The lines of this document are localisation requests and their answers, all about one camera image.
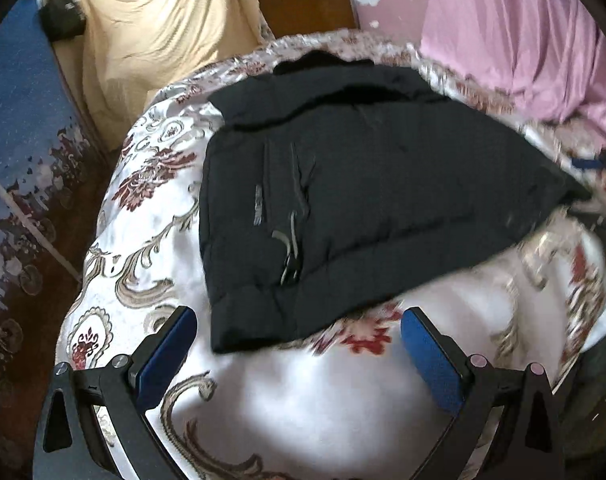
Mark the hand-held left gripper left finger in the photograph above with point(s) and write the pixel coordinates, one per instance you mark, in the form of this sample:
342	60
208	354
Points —
163	360

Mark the pink curtain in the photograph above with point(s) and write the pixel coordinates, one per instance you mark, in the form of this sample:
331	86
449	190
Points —
508	35

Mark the black padded jacket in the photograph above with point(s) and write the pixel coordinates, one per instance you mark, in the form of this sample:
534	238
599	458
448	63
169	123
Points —
383	185

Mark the blue fabric wardrobe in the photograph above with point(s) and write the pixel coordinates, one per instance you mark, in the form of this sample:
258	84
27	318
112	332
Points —
23	110

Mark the black hanging bag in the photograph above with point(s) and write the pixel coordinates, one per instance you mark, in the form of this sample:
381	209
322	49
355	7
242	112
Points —
62	19

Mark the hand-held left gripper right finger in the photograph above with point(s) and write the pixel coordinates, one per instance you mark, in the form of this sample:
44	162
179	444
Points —
430	360

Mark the floral satin bedspread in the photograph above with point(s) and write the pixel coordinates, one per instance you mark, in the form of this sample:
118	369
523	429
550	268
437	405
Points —
293	410

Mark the yellow hanging cloth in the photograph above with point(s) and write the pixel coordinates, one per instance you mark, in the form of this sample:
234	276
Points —
158	35

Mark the wooden headboard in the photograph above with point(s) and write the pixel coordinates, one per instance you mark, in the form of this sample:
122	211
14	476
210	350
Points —
308	10

